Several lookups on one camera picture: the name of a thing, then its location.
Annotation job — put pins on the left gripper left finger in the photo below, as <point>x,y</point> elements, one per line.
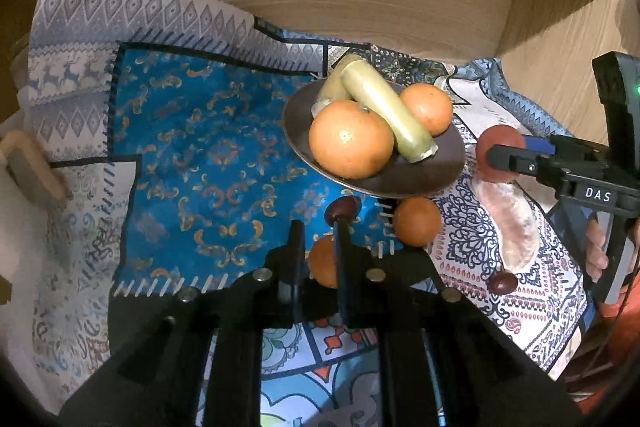
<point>197,362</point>

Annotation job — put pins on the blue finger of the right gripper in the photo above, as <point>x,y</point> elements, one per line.
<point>539,145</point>

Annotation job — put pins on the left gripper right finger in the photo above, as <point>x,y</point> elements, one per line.
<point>442,362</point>

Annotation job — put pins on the red tomato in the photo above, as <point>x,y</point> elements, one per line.
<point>494,167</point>

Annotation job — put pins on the small tangerine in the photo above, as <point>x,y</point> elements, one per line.
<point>430,106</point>
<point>321,262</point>
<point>417,221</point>

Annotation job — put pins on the green sugarcane piece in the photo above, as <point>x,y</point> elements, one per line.
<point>367,86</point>

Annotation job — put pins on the large orange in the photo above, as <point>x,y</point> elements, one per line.
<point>350,141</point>

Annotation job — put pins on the yellow-green sugarcane piece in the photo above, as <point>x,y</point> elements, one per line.
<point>333,89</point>

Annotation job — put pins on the person's right hand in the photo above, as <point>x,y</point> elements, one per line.
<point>596,259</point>

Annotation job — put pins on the dark round plate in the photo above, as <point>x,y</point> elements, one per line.
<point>398,178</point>

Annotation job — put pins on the patterned blue cloth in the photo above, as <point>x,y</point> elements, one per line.
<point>167,116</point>

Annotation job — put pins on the wooden brush handle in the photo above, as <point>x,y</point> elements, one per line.
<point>18,141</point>

